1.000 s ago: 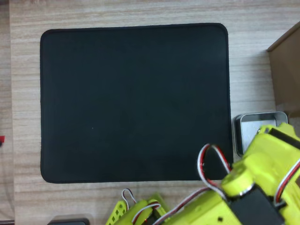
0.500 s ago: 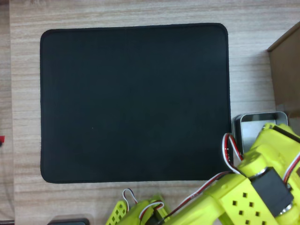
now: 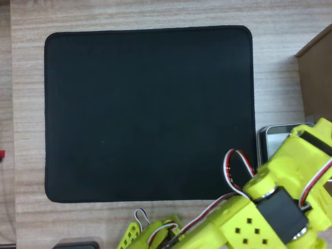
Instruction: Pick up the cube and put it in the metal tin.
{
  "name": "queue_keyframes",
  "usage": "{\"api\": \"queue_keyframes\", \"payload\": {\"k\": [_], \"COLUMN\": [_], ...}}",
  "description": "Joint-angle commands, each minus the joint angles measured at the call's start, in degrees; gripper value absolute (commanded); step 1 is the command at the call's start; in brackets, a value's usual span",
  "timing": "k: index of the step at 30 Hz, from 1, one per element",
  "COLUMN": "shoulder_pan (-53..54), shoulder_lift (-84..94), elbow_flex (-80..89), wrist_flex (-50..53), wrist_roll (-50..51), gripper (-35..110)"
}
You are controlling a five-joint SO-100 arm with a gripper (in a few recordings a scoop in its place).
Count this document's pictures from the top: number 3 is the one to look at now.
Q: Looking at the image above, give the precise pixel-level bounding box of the square metal tin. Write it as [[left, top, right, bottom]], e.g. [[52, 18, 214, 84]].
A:
[[256, 122, 316, 167]]

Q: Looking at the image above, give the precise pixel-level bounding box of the brown cardboard box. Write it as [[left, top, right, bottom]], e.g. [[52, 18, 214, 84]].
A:
[[295, 24, 332, 128]]

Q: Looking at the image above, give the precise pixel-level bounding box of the black rectangular mat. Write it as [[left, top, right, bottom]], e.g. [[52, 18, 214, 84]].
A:
[[44, 25, 259, 204]]

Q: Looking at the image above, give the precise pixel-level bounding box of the black base block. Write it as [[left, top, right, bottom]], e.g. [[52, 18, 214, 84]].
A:
[[52, 241, 101, 249]]

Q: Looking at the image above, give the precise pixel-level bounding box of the white red black servo cable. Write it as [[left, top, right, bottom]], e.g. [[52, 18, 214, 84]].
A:
[[178, 148, 257, 236], [298, 157, 332, 210]]

